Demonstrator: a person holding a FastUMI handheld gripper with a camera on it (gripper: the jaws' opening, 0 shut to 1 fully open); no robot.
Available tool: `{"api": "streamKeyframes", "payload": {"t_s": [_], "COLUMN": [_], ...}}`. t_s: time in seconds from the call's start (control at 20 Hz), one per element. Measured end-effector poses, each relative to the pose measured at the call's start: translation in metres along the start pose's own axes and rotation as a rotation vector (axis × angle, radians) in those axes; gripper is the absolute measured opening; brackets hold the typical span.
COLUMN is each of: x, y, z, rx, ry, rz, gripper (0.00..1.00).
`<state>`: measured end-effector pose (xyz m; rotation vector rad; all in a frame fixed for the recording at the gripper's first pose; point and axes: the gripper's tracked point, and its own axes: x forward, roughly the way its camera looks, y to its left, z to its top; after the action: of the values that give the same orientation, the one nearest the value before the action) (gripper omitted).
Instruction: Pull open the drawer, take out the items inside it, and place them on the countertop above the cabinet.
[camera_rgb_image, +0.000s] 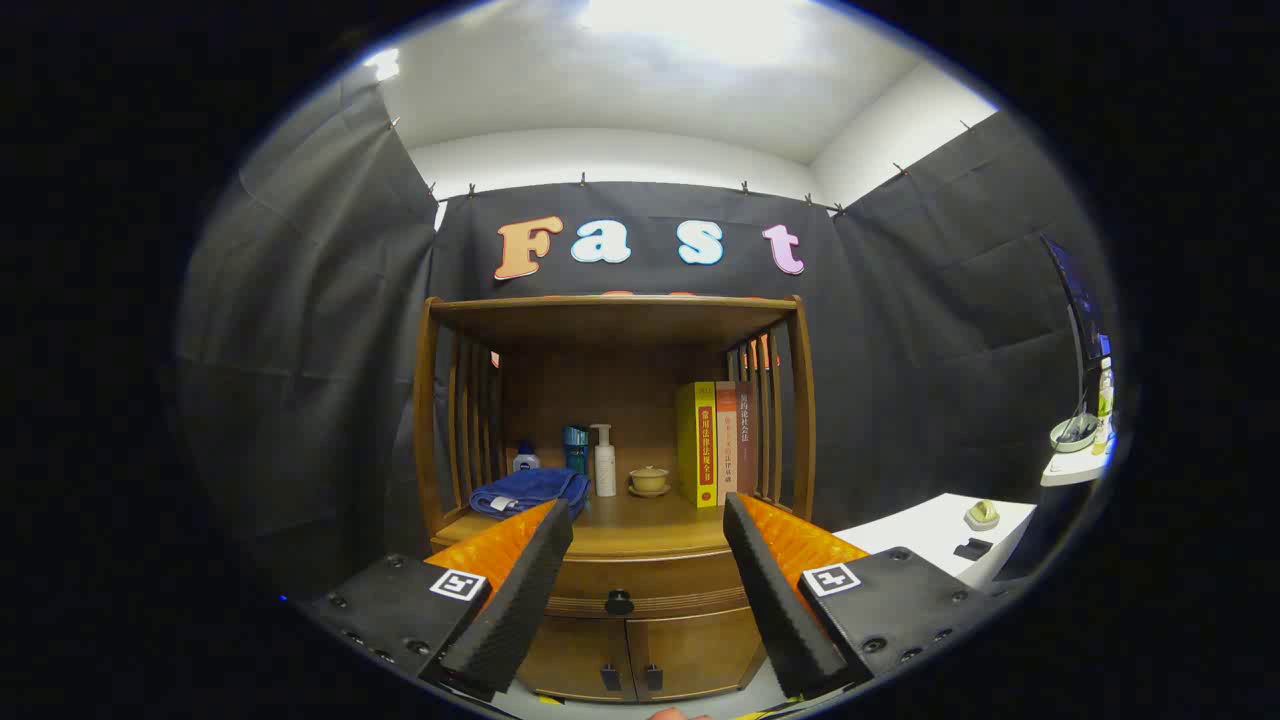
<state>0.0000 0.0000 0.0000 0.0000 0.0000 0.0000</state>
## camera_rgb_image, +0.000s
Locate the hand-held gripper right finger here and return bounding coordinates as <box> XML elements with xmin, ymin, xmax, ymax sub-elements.
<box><xmin>722</xmin><ymin>492</ymin><xmax>1001</xmax><ymax>701</ymax></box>

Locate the brown wooden cabinet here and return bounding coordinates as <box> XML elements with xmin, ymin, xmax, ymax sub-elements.
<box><xmin>413</xmin><ymin>293</ymin><xmax>818</xmax><ymax>704</ymax></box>

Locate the white side shelf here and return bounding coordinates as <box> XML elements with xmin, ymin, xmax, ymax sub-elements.
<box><xmin>1040</xmin><ymin>440</ymin><xmax>1116</xmax><ymax>488</ymax></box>

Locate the white pump bottle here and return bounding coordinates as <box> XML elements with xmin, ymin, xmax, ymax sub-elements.
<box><xmin>590</xmin><ymin>423</ymin><xmax>618</xmax><ymax>498</ymax></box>

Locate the orange and white book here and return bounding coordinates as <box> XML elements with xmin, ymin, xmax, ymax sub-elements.
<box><xmin>715</xmin><ymin>380</ymin><xmax>739</xmax><ymax>504</ymax></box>

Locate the wooden drawer with black knob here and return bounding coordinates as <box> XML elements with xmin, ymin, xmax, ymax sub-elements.
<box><xmin>545</xmin><ymin>548</ymin><xmax>751</xmax><ymax>619</ymax></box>

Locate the pale green bowl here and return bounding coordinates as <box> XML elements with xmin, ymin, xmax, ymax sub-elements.
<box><xmin>1050</xmin><ymin>414</ymin><xmax>1099</xmax><ymax>454</ymax></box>

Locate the thick yellow book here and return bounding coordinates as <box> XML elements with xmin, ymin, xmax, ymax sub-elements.
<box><xmin>676</xmin><ymin>380</ymin><xmax>719</xmax><ymax>509</ymax></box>

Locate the dark red book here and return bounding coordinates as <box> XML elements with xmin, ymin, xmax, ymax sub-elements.
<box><xmin>735</xmin><ymin>381</ymin><xmax>758</xmax><ymax>496</ymax></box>

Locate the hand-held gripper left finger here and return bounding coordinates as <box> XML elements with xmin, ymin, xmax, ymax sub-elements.
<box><xmin>295</xmin><ymin>498</ymin><xmax>576</xmax><ymax>703</ymax></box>

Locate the white drawer unit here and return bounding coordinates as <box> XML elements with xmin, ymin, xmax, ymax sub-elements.
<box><xmin>832</xmin><ymin>493</ymin><xmax>1038</xmax><ymax>591</ymax></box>

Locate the folded blue towel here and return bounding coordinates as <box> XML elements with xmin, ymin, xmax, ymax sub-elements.
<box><xmin>468</xmin><ymin>466</ymin><xmax>591</xmax><ymax>521</ymax></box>

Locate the wooden cabinet door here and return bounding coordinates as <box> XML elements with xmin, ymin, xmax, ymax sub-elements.
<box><xmin>625</xmin><ymin>605</ymin><xmax>766</xmax><ymax>701</ymax></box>
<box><xmin>515</xmin><ymin>612</ymin><xmax>638</xmax><ymax>703</ymax></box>

